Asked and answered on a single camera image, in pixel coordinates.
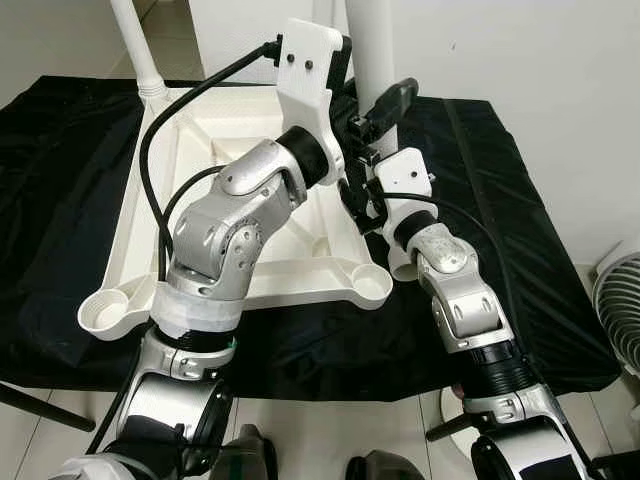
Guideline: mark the white round floor base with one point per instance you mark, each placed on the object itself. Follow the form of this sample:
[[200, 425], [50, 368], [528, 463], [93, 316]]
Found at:
[[458, 400]]

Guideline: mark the dark grey robot foot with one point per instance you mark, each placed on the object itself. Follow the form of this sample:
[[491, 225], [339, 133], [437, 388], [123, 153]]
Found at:
[[245, 455], [378, 468]]

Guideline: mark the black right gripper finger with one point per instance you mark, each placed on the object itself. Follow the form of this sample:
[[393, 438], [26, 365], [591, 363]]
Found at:
[[353, 205]]

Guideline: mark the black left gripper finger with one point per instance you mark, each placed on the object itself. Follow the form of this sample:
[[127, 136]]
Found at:
[[392, 103]]

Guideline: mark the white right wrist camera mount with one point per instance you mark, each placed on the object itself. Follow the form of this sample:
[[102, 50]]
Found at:
[[405, 175]]

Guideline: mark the white floor fan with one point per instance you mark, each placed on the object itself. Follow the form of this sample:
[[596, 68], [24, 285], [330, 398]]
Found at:
[[620, 310]]

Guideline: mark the black metal table leg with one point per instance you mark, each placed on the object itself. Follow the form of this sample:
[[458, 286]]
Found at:
[[450, 428], [45, 405]]

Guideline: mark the dark grey robot left foot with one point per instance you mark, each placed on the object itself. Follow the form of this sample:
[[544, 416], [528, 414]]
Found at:
[[245, 455]]

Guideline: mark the white plastic table top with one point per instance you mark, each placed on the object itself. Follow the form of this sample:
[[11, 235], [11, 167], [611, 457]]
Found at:
[[320, 255]]

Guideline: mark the dark grey robot right foot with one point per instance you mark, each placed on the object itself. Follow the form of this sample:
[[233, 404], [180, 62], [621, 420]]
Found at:
[[378, 468]]

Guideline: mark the black tablecloth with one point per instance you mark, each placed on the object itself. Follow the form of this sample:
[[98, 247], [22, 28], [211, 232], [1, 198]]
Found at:
[[500, 250]]

